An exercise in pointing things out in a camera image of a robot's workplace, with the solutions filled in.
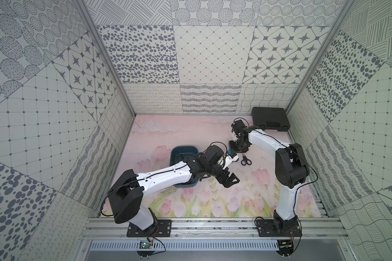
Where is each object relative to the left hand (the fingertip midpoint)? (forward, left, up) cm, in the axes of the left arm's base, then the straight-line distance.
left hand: (235, 171), depth 74 cm
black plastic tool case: (+51, -34, -16) cm, 63 cm away
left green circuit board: (-27, +40, -19) cm, 52 cm away
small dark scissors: (+15, -11, -18) cm, 26 cm away
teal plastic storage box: (+18, +31, -15) cm, 39 cm away
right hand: (+18, -4, -13) cm, 22 cm away
